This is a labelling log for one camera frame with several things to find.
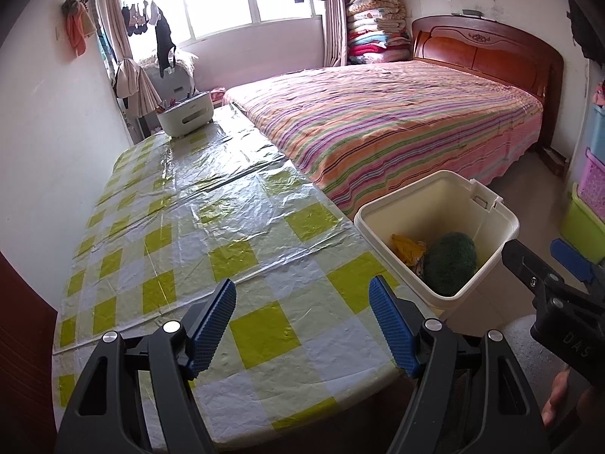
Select green broccoli plush toy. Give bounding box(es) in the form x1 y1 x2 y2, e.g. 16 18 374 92
422 232 478 297

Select orange foil wrapper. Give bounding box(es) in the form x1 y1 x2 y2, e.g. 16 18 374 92
391 234 428 267

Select cream plastic trash bin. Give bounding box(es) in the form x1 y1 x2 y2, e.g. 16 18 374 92
354 170 520 312

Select person right hand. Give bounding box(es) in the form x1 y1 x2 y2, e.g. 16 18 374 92
540 369 605 429

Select green storage basket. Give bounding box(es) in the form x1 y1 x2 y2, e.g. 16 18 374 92
560 183 605 264

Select pink storage basket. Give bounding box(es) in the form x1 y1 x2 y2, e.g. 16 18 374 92
577 148 605 220

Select dark red door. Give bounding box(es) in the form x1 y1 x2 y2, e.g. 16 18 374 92
1 258 56 453

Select blue storage box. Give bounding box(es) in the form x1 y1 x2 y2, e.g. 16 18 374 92
586 104 605 164

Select striped bed cover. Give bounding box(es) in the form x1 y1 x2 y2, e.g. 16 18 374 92
223 61 543 217

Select red wooden headboard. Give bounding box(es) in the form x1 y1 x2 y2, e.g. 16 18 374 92
411 16 564 149

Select stack of folded quilts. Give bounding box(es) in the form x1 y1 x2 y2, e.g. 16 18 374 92
347 0 411 65

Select white storage caddy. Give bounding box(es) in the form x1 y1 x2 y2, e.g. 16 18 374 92
157 92 214 137

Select pink left curtain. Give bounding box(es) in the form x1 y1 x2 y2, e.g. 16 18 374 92
96 0 161 118

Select pink curtain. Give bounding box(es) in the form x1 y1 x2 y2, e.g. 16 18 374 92
323 0 347 68
96 0 161 118

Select pink right curtain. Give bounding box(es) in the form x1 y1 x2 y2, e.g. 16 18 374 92
323 0 347 68

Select white appliance by window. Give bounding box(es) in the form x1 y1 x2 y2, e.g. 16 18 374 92
143 51 198 103

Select black hanging garment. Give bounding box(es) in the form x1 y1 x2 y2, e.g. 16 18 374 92
155 9 176 78

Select orange cloths on hook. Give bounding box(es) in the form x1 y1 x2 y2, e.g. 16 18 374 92
62 0 96 56

